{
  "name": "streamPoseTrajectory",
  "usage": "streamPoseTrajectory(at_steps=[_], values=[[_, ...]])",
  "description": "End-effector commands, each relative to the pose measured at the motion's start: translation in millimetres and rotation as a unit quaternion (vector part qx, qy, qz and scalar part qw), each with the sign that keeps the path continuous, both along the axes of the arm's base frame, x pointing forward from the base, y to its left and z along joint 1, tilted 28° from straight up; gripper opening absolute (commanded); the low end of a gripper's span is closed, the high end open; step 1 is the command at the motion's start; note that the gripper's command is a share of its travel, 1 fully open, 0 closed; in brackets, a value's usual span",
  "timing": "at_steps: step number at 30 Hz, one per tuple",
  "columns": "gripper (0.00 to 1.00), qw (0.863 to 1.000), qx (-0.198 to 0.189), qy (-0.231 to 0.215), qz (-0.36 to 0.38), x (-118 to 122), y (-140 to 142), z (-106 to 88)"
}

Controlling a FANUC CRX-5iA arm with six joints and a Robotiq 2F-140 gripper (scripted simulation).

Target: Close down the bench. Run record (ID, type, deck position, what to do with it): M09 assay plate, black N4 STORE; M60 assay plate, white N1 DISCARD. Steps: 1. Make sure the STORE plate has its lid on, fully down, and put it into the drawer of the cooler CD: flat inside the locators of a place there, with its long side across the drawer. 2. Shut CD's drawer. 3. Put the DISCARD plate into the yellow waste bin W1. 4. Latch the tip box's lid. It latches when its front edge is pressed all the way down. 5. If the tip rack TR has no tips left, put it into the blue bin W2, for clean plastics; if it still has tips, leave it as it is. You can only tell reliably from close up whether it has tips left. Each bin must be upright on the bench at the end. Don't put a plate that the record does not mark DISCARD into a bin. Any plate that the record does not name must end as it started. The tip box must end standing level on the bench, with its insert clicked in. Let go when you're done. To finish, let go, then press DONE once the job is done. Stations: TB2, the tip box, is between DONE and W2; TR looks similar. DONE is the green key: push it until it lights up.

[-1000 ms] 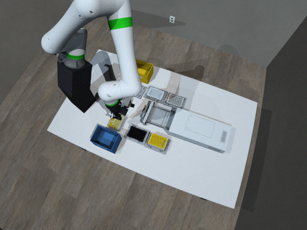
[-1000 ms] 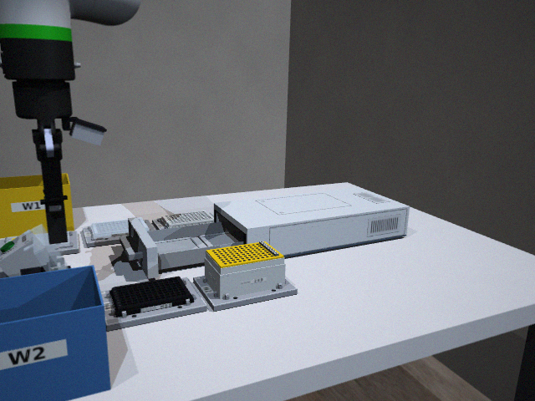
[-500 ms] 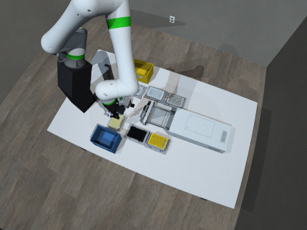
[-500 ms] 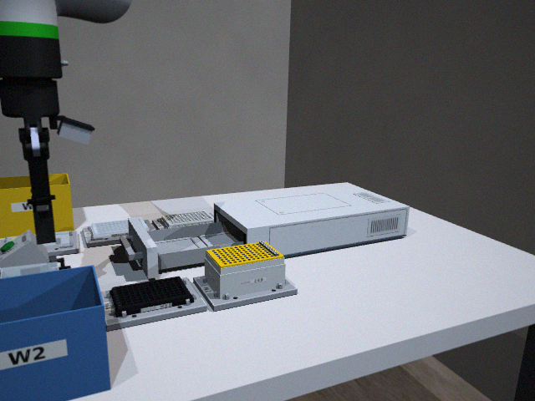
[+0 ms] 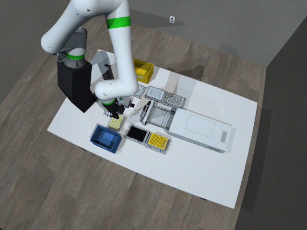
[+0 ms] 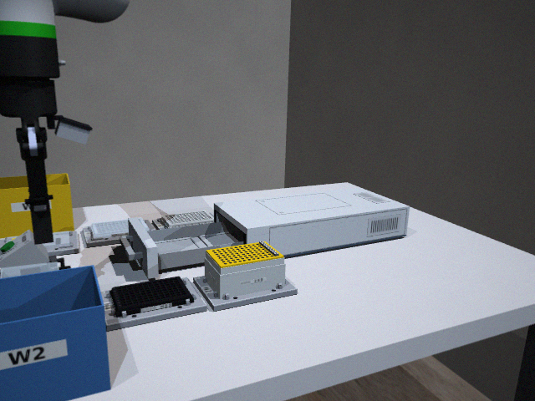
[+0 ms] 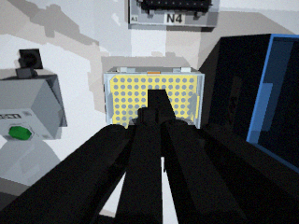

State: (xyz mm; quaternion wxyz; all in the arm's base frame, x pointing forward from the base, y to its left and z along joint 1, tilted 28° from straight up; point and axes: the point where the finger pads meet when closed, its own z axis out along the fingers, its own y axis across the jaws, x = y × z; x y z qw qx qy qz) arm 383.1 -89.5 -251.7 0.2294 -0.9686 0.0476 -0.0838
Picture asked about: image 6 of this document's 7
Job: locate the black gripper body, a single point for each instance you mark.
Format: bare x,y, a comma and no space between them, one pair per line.
28,100

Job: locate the blue waste bin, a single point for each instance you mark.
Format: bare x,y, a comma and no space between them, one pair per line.
57,357

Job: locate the yellow waste bin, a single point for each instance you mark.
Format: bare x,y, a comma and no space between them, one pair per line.
15,217

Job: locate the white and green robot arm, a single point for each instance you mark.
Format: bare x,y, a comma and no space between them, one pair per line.
28,44

